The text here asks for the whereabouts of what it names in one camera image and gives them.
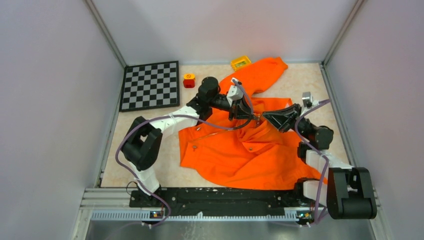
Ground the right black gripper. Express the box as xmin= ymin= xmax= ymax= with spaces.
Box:
xmin=261 ymin=103 xmax=315 ymax=140

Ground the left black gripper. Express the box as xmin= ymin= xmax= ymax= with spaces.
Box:
xmin=209 ymin=93 xmax=258 ymax=122

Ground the orange jacket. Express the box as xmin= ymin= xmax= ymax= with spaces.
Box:
xmin=178 ymin=57 xmax=321 ymax=191

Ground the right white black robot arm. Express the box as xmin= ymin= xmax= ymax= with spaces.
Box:
xmin=262 ymin=102 xmax=378 ymax=220

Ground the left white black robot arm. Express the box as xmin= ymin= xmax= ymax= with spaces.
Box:
xmin=115 ymin=76 xmax=255 ymax=207

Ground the yellow toy crate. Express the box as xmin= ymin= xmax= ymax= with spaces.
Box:
xmin=230 ymin=55 xmax=252 ymax=72

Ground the red and yellow block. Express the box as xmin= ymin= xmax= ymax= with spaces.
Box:
xmin=183 ymin=73 xmax=196 ymax=89

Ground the black and white chessboard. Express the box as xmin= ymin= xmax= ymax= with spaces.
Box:
xmin=119 ymin=60 xmax=180 ymax=112

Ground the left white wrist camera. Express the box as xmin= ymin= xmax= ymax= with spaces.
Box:
xmin=226 ymin=77 xmax=245 ymax=103

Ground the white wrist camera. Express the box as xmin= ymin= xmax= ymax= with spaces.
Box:
xmin=226 ymin=77 xmax=245 ymax=103
xmin=301 ymin=91 xmax=320 ymax=109

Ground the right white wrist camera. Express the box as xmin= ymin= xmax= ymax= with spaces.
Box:
xmin=301 ymin=91 xmax=320 ymax=109

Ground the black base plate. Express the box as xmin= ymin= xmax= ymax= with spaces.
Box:
xmin=129 ymin=187 xmax=315 ymax=220

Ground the aluminium frame rail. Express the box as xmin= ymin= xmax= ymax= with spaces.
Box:
xmin=71 ymin=187 xmax=385 ymax=240

